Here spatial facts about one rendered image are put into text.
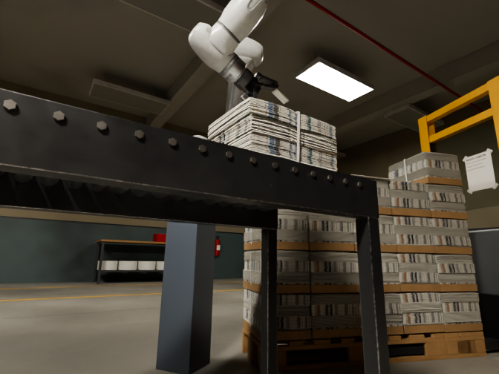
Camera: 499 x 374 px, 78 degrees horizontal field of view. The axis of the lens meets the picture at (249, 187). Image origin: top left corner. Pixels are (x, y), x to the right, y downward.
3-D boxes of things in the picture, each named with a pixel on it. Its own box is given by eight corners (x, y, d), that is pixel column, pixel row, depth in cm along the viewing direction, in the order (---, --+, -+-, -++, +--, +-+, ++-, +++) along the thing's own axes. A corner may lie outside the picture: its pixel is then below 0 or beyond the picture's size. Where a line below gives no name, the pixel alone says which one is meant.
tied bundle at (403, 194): (357, 222, 228) (355, 191, 234) (391, 223, 236) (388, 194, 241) (393, 215, 193) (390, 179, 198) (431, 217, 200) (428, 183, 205)
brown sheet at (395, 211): (358, 221, 228) (357, 215, 229) (390, 222, 236) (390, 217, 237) (393, 214, 193) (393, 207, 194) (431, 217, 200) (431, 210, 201)
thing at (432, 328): (241, 326, 192) (243, 243, 203) (400, 320, 220) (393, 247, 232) (259, 341, 156) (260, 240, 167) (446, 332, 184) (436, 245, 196)
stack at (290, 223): (240, 351, 189) (243, 216, 208) (402, 342, 217) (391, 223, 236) (258, 373, 152) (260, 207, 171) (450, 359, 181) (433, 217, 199)
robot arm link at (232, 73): (215, 78, 111) (228, 89, 114) (228, 64, 104) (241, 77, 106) (226, 62, 115) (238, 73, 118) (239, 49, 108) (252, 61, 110)
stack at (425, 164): (401, 342, 217) (386, 165, 246) (436, 340, 224) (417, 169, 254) (448, 359, 181) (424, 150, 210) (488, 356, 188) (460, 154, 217)
